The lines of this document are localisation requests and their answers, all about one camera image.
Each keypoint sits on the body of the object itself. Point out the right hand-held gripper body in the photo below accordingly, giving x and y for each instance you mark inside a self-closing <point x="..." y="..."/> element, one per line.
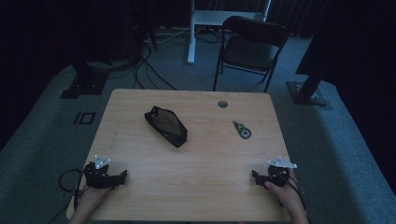
<point x="278" y="177"/>

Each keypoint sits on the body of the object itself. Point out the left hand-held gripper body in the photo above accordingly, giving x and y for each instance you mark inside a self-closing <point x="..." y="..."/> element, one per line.
<point x="98" y="179"/>

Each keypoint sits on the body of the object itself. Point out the green correction tape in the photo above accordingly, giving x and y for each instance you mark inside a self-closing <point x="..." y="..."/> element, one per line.
<point x="243" y="130"/>

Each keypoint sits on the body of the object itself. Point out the black pencil case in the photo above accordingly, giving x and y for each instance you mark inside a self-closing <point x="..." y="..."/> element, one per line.
<point x="166" y="126"/>

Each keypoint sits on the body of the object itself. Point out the person's left hand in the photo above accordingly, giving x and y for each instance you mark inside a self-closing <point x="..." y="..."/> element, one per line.
<point x="90" y="197"/>

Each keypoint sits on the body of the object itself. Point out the person's right hand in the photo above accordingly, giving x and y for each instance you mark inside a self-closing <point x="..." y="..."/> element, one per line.
<point x="288" y="197"/>

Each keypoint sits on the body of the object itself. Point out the grey table grommet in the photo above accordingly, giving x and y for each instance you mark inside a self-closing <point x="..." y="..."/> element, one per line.
<point x="222" y="104"/>

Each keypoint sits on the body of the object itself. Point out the black folding chair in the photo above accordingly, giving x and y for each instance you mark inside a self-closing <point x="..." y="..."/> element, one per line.
<point x="249" y="53"/>

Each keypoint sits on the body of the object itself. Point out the dark curtain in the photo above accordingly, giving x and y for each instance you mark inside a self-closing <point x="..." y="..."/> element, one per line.
<point x="358" y="46"/>

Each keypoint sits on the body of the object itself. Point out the black stand with base plate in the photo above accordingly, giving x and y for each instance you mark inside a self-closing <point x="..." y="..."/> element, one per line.
<point x="85" y="84"/>
<point x="306" y="93"/>

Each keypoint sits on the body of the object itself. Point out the white desk frame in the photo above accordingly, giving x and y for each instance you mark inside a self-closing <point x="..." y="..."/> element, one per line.
<point x="214" y="18"/>

